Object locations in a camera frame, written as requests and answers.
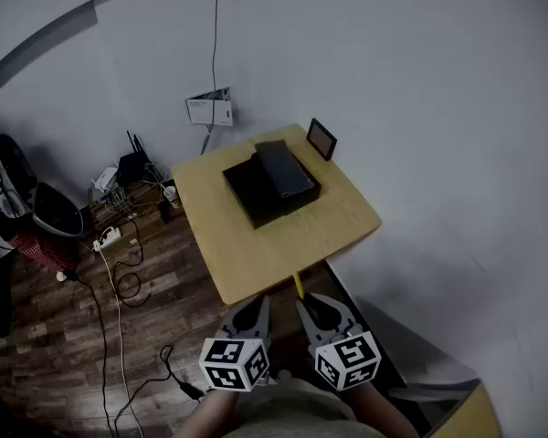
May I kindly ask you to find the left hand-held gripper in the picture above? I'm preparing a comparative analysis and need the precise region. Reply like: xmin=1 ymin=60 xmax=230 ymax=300
xmin=198 ymin=295 xmax=274 ymax=392

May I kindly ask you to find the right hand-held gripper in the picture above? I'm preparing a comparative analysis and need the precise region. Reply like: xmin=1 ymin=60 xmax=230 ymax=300
xmin=295 ymin=292 xmax=383 ymax=392

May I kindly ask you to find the black box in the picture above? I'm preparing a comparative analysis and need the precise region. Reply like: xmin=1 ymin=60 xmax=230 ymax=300
xmin=221 ymin=139 xmax=323 ymax=231

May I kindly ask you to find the person's right forearm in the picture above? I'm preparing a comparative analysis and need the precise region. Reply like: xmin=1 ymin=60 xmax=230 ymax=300
xmin=341 ymin=380 xmax=422 ymax=438

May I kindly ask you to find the person's left forearm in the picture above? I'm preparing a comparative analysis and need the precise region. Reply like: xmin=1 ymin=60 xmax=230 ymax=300
xmin=170 ymin=387 xmax=239 ymax=438

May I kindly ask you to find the black box lid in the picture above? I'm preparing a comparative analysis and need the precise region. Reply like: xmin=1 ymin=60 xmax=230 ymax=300
xmin=254 ymin=139 xmax=319 ymax=201

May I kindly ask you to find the person's beige clothing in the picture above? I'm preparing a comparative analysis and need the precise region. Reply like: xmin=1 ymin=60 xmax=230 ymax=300
xmin=222 ymin=370 xmax=386 ymax=438

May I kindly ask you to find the white power strip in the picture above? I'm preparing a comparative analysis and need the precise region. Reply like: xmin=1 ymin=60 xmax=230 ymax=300
xmin=91 ymin=226 xmax=122 ymax=252

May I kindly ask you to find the wooden crate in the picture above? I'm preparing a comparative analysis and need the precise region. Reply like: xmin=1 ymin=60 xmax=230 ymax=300
xmin=88 ymin=182 xmax=184 ymax=233

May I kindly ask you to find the yellow wooden cabinet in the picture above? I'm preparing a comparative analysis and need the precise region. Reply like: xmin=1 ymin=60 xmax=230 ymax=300
xmin=430 ymin=380 xmax=504 ymax=438

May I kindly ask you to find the small black framed display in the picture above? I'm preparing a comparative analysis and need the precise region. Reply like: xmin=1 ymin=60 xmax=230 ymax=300
xmin=305 ymin=117 xmax=339 ymax=162

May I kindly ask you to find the black router with antennas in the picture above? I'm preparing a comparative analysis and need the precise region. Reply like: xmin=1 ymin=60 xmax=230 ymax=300
xmin=117 ymin=130 xmax=153 ymax=187

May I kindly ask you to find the white network device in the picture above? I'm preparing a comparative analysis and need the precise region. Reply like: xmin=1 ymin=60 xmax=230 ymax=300
xmin=90 ymin=166 xmax=120 ymax=194

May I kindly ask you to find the red chequered cloth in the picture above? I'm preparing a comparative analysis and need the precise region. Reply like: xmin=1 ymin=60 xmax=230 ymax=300
xmin=7 ymin=229 xmax=79 ymax=283

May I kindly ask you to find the black and white chair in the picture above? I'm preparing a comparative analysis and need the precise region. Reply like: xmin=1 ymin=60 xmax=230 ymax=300
xmin=0 ymin=131 xmax=85 ymax=237

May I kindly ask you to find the black adapter cable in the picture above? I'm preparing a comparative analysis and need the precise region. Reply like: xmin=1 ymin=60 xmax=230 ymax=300
xmin=112 ymin=344 xmax=205 ymax=438

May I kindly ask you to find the looped black cable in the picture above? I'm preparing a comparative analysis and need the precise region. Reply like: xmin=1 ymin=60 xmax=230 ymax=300
xmin=112 ymin=215 xmax=154 ymax=308

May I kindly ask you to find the long white cable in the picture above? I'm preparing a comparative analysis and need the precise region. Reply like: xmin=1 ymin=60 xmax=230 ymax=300
xmin=97 ymin=247 xmax=143 ymax=438

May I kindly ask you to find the black cable with plug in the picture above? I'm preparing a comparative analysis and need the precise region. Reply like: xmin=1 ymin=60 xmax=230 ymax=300
xmin=56 ymin=269 xmax=116 ymax=438

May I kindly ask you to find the grey cable bundle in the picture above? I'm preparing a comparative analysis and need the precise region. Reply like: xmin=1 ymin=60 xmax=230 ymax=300
xmin=199 ymin=123 xmax=215 ymax=155

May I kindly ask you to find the white wall network panel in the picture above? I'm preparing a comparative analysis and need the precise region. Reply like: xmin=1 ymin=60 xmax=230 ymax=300
xmin=184 ymin=85 xmax=235 ymax=128

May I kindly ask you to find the grey wall cable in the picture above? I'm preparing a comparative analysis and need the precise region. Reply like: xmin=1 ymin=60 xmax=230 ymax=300
xmin=211 ymin=0 xmax=222 ymax=91

